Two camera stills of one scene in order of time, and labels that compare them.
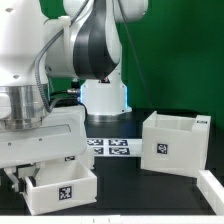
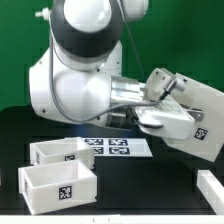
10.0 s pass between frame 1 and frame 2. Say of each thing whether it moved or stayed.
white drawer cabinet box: moved
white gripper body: moved
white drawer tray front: stayed
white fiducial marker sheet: stayed
